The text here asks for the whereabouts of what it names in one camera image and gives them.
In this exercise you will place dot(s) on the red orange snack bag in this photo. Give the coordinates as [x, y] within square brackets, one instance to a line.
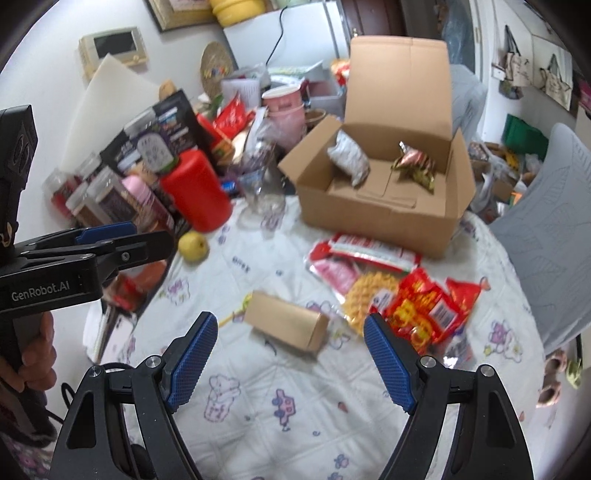
[340, 71]

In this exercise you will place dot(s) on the white foam board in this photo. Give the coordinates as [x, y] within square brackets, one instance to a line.
[111, 97]

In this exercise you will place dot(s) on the large red white snack bag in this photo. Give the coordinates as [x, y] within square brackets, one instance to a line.
[351, 258]

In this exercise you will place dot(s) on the grey cushioned chair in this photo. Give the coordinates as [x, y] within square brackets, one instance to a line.
[549, 230]

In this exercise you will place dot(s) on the beige wall control panel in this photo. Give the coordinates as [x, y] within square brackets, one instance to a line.
[113, 46]

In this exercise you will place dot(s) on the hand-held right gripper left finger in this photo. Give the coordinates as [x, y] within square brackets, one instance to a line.
[194, 364]

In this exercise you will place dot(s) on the round woven mat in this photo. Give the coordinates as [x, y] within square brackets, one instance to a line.
[217, 64]

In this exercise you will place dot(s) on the pink paper cup stack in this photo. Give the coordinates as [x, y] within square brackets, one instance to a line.
[284, 110]

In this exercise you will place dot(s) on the brown cardboard box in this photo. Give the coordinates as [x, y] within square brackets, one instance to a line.
[397, 92]

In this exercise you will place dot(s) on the person's left forearm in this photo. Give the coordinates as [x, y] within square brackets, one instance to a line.
[18, 443]

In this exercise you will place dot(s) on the plain red snack packet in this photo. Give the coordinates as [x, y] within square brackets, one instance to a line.
[467, 293]

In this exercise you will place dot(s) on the clear drinking glass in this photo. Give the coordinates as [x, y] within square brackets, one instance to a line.
[261, 184]

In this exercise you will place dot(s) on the clear spice jar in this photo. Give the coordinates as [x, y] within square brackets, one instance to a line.
[108, 194]
[87, 164]
[60, 189]

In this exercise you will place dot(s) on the yellow plastic container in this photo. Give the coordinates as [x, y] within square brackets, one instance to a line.
[238, 11]

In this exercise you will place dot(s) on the white printed tablecloth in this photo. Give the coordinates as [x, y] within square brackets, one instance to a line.
[286, 406]

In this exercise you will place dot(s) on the white refrigerator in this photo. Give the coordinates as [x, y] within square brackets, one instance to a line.
[304, 32]

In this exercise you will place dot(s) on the red plastic canister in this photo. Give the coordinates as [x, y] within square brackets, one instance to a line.
[198, 189]

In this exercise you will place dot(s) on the yellow waffle snack packet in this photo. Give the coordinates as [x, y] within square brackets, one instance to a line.
[367, 295]

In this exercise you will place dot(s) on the pink bottle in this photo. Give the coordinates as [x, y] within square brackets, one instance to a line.
[145, 201]

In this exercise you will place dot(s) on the green gold snack packet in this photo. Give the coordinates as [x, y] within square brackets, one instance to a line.
[415, 168]

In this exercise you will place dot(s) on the pink slippers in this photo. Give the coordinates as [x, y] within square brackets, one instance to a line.
[551, 378]

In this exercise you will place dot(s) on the beige tote bag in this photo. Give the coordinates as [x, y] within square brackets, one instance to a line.
[515, 64]
[556, 85]

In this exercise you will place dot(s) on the red gold snack packet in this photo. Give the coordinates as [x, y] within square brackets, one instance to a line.
[425, 314]

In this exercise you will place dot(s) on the person's left hand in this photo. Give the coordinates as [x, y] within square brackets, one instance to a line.
[32, 350]

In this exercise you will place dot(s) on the dark printed box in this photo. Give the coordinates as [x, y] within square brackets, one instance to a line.
[161, 129]

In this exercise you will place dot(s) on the brown wooden door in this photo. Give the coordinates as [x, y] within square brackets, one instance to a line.
[374, 16]

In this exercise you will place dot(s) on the yellow green pear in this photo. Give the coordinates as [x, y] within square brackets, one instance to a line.
[194, 247]

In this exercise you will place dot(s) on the small brown carton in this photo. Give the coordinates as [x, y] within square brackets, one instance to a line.
[286, 321]

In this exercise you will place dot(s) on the white snack packet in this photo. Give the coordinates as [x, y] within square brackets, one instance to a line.
[348, 157]

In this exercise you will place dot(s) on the framed picture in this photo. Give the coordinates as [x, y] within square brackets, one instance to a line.
[180, 14]

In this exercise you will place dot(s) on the green bag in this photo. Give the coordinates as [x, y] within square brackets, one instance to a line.
[524, 131]

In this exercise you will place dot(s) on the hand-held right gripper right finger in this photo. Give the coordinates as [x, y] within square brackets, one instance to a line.
[388, 364]

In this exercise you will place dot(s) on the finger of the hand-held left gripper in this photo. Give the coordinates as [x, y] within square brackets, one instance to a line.
[134, 253]
[104, 232]

